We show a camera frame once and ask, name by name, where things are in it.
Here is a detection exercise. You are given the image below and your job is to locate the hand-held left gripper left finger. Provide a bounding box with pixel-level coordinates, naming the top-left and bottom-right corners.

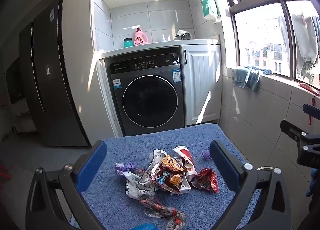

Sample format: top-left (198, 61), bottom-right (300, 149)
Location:
top-left (26, 140), bottom-right (108, 230)

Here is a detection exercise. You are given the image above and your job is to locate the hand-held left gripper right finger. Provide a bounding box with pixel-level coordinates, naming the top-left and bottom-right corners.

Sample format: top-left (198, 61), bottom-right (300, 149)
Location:
top-left (209, 140), bottom-right (292, 230)

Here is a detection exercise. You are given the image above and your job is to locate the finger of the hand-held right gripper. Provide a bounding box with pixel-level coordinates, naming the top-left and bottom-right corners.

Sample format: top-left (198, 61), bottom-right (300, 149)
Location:
top-left (280, 119), bottom-right (320, 146)
top-left (303, 104), bottom-right (320, 117)

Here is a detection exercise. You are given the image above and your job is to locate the white printed plastic packet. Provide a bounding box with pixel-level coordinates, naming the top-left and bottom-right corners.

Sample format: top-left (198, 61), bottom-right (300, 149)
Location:
top-left (124, 167), bottom-right (160, 200)

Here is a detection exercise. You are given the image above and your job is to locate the person's right hand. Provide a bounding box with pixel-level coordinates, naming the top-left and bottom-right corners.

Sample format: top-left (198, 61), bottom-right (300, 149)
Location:
top-left (307, 169), bottom-right (320, 198)

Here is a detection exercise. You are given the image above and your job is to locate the red tray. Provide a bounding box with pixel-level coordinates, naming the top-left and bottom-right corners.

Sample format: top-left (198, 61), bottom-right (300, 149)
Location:
top-left (299, 83), bottom-right (320, 95)

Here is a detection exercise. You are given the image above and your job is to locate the red foil wrapper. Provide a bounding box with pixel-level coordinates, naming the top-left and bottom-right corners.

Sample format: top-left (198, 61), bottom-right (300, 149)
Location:
top-left (191, 168), bottom-right (220, 194)

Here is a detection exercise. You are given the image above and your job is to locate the blue terry towel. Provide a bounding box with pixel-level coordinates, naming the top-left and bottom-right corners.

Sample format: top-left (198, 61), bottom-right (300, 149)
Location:
top-left (72, 123), bottom-right (263, 230)

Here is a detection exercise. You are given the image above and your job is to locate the large purple crumpled wrapper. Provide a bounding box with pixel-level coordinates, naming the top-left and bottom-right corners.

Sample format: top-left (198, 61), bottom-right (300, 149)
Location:
top-left (114, 161), bottom-right (139, 177)

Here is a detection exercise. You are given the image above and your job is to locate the orange snack packet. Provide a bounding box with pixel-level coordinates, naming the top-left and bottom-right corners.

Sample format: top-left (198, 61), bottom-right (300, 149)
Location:
top-left (162, 154), bottom-right (187, 173)

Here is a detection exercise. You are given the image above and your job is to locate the dark red cartoon snack packet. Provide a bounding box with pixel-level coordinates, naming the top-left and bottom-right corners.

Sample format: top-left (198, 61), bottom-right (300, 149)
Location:
top-left (150, 164), bottom-right (187, 194)

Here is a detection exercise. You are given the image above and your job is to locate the small white printed wrapper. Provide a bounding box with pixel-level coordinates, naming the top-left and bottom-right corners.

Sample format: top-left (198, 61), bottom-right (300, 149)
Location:
top-left (149, 149), bottom-right (167, 168)

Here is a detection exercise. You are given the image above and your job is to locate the blue cloth on windowsill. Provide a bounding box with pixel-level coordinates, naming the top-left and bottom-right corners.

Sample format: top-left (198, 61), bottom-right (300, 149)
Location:
top-left (234, 65), bottom-right (273, 91)

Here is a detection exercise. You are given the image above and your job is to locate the white hanging garment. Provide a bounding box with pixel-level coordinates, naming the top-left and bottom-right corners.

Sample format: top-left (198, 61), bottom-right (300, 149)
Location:
top-left (291, 12), bottom-right (320, 84)

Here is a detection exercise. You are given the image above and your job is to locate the cardboard box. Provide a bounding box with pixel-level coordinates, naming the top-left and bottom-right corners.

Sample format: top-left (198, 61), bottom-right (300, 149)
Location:
top-left (11, 117), bottom-right (38, 134)

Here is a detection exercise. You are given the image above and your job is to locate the clear red plastic wrapper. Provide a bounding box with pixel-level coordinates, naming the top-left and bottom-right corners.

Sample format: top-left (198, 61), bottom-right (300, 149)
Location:
top-left (139, 196), bottom-right (188, 230)

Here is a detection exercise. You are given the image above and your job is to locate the grey hanging garment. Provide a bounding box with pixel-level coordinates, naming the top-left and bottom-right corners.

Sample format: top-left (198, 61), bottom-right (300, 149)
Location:
top-left (277, 15), bottom-right (290, 50)

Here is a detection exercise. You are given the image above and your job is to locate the white cabinet door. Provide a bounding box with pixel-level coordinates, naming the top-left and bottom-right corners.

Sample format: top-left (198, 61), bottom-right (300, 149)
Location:
top-left (180, 44), bottom-right (222, 127)

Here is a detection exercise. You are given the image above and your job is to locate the grey front-load washing machine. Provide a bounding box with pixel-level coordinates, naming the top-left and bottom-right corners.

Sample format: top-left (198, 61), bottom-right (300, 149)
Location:
top-left (104, 52), bottom-right (187, 137)

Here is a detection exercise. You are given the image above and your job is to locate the dark grey refrigerator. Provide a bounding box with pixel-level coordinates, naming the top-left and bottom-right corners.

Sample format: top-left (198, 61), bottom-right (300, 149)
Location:
top-left (19, 0), bottom-right (90, 147)

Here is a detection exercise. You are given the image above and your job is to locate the pink detergent bottle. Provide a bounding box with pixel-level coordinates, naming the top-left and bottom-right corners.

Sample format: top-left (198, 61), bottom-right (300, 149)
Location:
top-left (134, 27), bottom-right (150, 46)

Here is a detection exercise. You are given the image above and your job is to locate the green and white hanging bag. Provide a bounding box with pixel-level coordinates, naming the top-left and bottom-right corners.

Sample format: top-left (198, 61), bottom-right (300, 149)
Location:
top-left (201, 0), bottom-right (222, 23)

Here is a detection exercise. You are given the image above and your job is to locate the red cord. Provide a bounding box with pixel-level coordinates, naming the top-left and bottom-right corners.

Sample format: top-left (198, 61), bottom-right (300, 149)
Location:
top-left (308, 97), bottom-right (316, 125)

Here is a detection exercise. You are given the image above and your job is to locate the window with dark frame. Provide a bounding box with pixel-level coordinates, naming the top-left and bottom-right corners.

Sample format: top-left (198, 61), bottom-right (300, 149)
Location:
top-left (217, 0), bottom-right (320, 88)

